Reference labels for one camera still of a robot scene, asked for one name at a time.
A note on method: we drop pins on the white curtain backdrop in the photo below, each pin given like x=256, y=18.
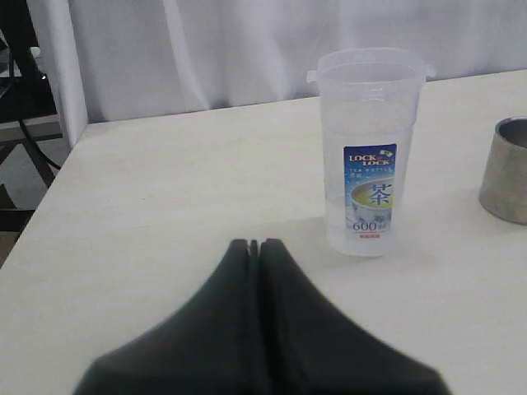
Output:
x=115, y=60

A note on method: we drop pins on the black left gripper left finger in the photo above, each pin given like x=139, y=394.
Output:
x=208, y=346

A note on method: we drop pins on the stainless steel cup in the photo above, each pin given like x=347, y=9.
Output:
x=503, y=189

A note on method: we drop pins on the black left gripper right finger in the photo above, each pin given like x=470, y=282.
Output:
x=313, y=348

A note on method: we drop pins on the clear plastic bottle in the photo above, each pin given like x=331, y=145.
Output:
x=368, y=102

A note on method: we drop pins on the black metal stand frame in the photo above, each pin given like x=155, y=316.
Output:
x=27, y=105

